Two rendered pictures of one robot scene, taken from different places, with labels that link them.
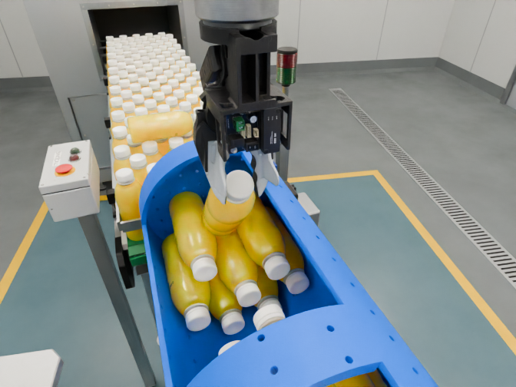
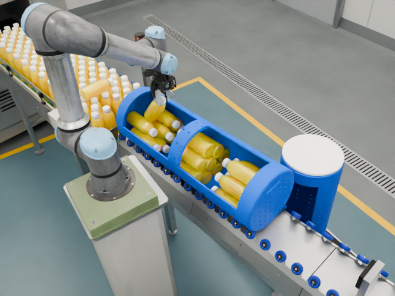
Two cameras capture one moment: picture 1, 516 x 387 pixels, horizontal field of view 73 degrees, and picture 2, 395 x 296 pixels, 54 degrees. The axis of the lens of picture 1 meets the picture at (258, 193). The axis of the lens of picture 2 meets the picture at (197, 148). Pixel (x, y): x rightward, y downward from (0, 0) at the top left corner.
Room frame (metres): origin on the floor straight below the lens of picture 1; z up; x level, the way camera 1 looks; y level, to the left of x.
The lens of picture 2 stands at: (-1.05, 0.40, 2.27)
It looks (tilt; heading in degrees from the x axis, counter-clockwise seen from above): 42 degrees down; 340
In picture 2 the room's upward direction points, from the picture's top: 5 degrees counter-clockwise
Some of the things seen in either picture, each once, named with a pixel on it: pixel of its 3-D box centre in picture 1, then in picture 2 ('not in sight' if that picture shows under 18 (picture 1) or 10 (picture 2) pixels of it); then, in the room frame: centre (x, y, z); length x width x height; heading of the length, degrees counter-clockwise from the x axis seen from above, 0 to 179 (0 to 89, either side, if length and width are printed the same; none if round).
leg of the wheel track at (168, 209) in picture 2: not in sight; (168, 203); (0.59, 0.03, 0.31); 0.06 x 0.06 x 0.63; 20
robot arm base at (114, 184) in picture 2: not in sight; (108, 173); (0.03, 0.36, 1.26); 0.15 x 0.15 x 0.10
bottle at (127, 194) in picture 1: (133, 206); (99, 128); (0.68, 0.31, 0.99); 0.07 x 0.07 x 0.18
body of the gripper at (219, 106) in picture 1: (243, 88); (162, 76); (0.34, 0.02, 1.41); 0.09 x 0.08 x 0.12; 20
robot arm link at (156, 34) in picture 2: not in sight; (155, 41); (0.35, 0.02, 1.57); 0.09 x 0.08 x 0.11; 116
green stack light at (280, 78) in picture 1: (286, 74); not in sight; (1.11, -0.09, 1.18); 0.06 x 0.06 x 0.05
